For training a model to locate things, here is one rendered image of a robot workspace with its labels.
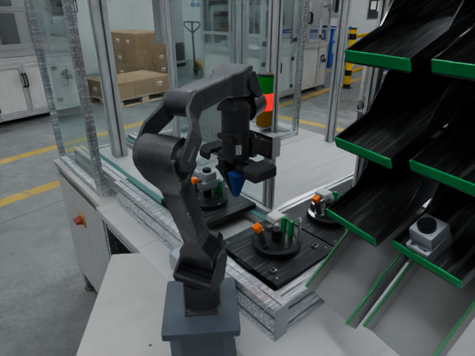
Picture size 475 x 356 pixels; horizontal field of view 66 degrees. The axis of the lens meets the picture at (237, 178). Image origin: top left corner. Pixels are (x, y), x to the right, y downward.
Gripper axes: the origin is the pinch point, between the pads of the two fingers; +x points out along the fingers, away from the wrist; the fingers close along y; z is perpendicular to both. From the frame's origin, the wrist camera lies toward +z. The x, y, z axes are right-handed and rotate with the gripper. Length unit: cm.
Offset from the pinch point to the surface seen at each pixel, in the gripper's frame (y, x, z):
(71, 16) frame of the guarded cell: 87, -30, 0
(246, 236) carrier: 13.6, 28.8, 15.1
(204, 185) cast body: 36.7, 21.1, 16.9
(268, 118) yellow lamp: 21.7, -2.7, 31.0
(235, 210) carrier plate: 27.4, 29.0, 22.3
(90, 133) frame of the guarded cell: 86, 12, -1
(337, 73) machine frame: 65, 2, 127
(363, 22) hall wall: 594, 41, 987
